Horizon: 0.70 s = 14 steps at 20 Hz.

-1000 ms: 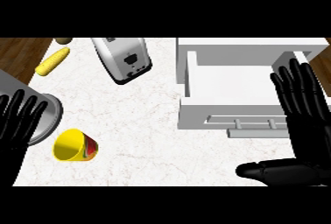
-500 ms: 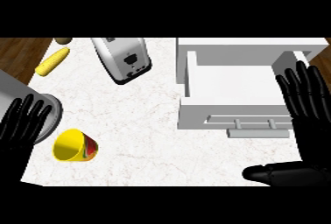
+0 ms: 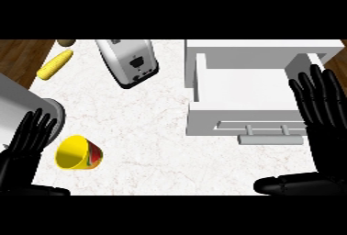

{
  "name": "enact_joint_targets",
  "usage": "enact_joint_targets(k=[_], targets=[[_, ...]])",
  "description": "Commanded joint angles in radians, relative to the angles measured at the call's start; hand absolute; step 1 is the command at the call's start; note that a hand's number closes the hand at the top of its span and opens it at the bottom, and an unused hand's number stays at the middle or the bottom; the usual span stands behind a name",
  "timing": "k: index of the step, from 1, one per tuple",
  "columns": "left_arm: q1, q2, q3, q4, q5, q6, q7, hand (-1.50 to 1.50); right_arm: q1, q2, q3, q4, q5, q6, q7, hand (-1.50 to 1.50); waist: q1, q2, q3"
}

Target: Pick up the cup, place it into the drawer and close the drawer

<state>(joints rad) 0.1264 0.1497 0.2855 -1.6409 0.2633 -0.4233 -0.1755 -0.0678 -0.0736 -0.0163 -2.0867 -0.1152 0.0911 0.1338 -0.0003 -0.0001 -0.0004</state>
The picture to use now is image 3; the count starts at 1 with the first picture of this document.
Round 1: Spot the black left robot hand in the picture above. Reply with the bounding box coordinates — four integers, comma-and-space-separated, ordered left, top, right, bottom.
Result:
0, 107, 72, 196

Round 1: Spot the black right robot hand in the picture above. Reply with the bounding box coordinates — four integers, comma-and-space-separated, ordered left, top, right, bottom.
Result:
252, 63, 347, 196

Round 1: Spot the yellow cup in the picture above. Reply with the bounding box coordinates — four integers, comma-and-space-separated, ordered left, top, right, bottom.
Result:
54, 134, 104, 171

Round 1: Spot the white open drawer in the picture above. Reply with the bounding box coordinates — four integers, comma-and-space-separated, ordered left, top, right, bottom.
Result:
185, 52, 327, 137

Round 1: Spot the grey cylindrical appliance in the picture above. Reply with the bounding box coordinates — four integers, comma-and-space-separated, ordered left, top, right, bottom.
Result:
0, 72, 67, 154

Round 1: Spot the yellow corn cob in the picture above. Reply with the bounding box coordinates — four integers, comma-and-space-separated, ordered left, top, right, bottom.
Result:
35, 49, 73, 82

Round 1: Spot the white cabinet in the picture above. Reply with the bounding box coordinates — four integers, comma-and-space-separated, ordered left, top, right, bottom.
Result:
183, 39, 347, 90

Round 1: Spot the brown potato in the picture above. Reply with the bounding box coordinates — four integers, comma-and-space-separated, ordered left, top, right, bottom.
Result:
56, 39, 76, 48

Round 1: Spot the silver toaster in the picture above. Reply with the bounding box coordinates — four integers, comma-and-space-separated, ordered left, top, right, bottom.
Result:
92, 39, 159, 90

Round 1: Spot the grey drawer handle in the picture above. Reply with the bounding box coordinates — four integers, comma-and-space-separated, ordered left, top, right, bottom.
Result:
237, 124, 305, 146

